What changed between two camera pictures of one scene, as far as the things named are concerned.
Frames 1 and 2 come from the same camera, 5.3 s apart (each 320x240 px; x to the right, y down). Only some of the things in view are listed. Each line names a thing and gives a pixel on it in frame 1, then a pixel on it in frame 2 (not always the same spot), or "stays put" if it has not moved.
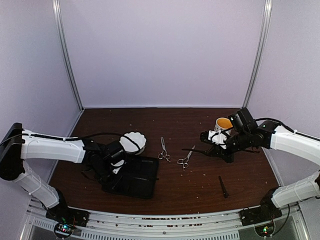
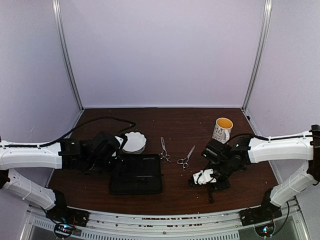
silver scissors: (184, 161) stays put
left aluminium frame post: (56, 4) stays put
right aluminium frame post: (259, 54) stays put
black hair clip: (224, 190) -> (211, 190)
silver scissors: (164, 154) stays put
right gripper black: (218, 151) -> (225, 184)
